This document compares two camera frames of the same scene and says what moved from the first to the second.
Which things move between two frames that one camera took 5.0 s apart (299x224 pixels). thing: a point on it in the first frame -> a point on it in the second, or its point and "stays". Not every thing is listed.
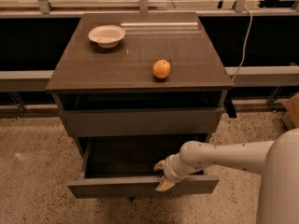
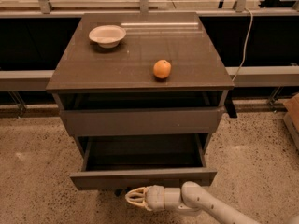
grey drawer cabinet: [160, 87] stays
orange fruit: [161, 68] stays
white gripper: [168, 169] -> [154, 197]
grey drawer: [120, 165] stays
